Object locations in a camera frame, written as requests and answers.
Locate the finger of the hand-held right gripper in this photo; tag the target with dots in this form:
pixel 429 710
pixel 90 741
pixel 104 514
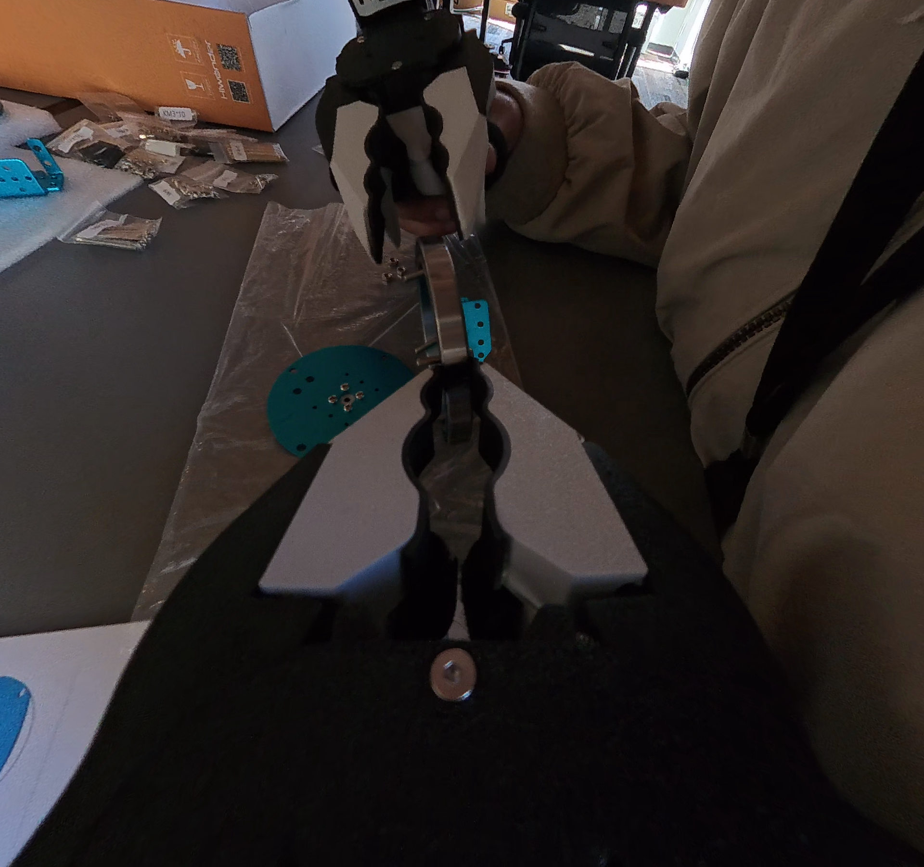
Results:
pixel 350 152
pixel 465 131

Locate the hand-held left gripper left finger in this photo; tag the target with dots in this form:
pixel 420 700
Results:
pixel 346 513

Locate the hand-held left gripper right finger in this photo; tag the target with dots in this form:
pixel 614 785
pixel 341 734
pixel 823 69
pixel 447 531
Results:
pixel 563 513

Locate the blue round base plate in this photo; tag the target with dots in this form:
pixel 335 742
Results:
pixel 317 405

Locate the long silver screw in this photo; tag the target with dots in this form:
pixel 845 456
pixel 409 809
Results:
pixel 424 354

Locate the blue disc with square bracket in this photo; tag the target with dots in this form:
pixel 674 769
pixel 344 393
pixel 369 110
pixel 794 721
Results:
pixel 474 329

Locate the person's right forearm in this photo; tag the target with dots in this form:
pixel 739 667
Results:
pixel 599 160

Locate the grey desk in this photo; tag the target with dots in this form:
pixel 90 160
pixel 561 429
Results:
pixel 108 391

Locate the person's right hand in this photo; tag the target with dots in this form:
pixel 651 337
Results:
pixel 507 123

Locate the black office chair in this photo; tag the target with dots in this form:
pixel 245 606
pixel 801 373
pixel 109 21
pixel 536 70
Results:
pixel 577 15

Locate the pile of small screw bags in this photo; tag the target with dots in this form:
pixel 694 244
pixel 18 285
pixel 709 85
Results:
pixel 180 160

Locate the clear plastic bag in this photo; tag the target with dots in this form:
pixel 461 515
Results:
pixel 238 347

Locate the orange and white cardboard box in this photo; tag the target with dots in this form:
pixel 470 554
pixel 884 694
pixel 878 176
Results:
pixel 108 37

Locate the white foam sheet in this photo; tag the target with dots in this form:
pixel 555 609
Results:
pixel 43 225

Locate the white instruction manual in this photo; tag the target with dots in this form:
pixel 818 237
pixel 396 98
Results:
pixel 58 665

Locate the wide blue perforated bracket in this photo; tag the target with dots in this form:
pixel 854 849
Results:
pixel 21 178

